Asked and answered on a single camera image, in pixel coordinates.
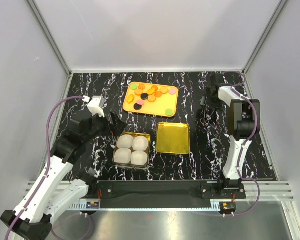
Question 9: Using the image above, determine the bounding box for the white paper cup back left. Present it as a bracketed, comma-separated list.
[116, 134, 134, 149]

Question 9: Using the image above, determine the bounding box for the aluminium frame rail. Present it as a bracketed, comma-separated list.
[24, 181, 295, 211]

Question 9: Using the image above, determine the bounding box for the orange fish cookie top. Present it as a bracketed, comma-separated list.
[151, 85, 158, 92]

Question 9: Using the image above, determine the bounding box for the white paper cup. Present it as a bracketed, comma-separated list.
[130, 151, 148, 166]
[116, 134, 134, 149]
[132, 136, 149, 152]
[113, 148, 132, 164]

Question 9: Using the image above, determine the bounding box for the orange plastic tray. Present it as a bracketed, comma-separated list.
[122, 82, 179, 118]

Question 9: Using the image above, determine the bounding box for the green round cookie top left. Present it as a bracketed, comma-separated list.
[129, 84, 138, 90]

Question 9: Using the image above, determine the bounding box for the orange fish cookie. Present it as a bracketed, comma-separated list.
[126, 94, 135, 104]
[151, 85, 158, 92]

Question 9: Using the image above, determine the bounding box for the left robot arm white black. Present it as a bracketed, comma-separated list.
[0, 110, 127, 240]

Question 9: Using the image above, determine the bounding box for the gold cookie tin box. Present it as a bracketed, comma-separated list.
[112, 132, 151, 170]

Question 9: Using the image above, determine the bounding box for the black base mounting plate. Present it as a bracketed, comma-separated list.
[87, 180, 246, 200]

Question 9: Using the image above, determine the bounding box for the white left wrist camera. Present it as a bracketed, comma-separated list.
[83, 95, 106, 118]

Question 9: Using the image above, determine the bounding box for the green round cookie bottom right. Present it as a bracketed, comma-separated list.
[165, 109, 174, 116]

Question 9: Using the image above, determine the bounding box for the white paper cup front right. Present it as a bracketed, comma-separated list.
[130, 151, 148, 166]

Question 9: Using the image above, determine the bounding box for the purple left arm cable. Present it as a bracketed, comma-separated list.
[4, 96, 93, 240]

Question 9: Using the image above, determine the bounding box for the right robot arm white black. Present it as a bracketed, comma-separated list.
[203, 73, 260, 199]

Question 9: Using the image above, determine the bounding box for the orange round cookie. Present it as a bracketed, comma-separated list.
[160, 87, 168, 94]
[134, 89, 143, 96]
[148, 95, 156, 103]

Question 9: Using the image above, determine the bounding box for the gold tin lid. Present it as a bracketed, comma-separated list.
[155, 122, 191, 155]

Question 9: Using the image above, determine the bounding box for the green round cookie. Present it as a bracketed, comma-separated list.
[165, 109, 174, 116]
[129, 84, 138, 90]

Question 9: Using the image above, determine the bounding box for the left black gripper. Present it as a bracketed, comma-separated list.
[83, 110, 127, 144]

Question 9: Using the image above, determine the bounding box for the orange scalloped cookie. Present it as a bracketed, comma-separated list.
[154, 91, 162, 98]

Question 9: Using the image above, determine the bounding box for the black round cookie on tray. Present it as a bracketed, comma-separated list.
[140, 93, 149, 100]

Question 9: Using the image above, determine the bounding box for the white paper cup front left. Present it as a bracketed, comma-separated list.
[113, 148, 132, 164]

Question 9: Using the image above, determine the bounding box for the white paper cup back right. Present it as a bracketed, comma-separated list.
[132, 136, 149, 152]

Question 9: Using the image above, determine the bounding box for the black round cookie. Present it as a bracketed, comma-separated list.
[133, 103, 142, 111]
[140, 93, 149, 100]

